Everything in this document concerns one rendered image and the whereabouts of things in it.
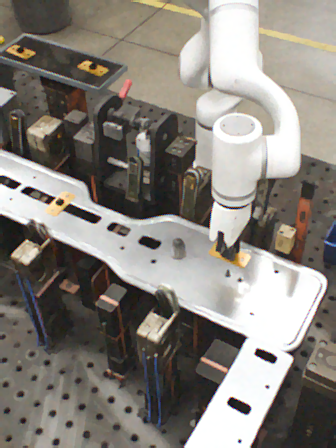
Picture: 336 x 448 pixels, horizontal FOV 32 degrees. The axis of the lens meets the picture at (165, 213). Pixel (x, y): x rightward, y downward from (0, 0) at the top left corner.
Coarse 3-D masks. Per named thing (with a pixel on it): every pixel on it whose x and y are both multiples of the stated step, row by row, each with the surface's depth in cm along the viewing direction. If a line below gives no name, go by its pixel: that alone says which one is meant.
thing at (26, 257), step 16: (32, 240) 136; (48, 240) 134; (16, 256) 131; (32, 256) 131; (48, 256) 136; (16, 272) 133; (32, 272) 132; (48, 272) 138; (32, 288) 136; (48, 288) 142; (32, 304) 144; (48, 304) 144; (64, 304) 151; (32, 320) 147; (48, 320) 147; (64, 320) 153; (48, 336) 151; (64, 336) 156; (48, 352) 153
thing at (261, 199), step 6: (258, 180) 129; (264, 180) 129; (270, 180) 128; (258, 186) 130; (264, 186) 130; (270, 186) 129; (258, 192) 131; (264, 192) 129; (258, 198) 132; (264, 198) 130; (252, 204) 133; (258, 204) 133; (264, 204) 131; (252, 210) 134; (264, 210) 132; (258, 222) 134
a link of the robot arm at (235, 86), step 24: (216, 24) 106; (240, 24) 105; (216, 48) 106; (240, 48) 104; (216, 72) 106; (240, 72) 104; (240, 96) 109; (264, 96) 105; (288, 120) 103; (288, 144) 103; (288, 168) 104
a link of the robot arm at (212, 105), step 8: (200, 96) 174; (208, 96) 171; (216, 96) 170; (224, 96) 168; (232, 96) 165; (200, 104) 171; (208, 104) 170; (216, 104) 168; (224, 104) 167; (232, 104) 166; (200, 112) 171; (208, 112) 169; (216, 112) 168; (224, 112) 168; (232, 112) 170; (200, 120) 173; (208, 120) 171; (216, 120) 170; (208, 128) 173
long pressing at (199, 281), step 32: (0, 160) 161; (0, 192) 152; (64, 224) 144; (96, 224) 143; (128, 224) 143; (160, 224) 143; (192, 224) 142; (96, 256) 137; (128, 256) 136; (160, 256) 136; (192, 256) 135; (256, 256) 135; (192, 288) 129; (224, 288) 129; (256, 288) 128; (288, 288) 128; (320, 288) 128; (224, 320) 123; (256, 320) 123; (288, 320) 122; (288, 352) 118
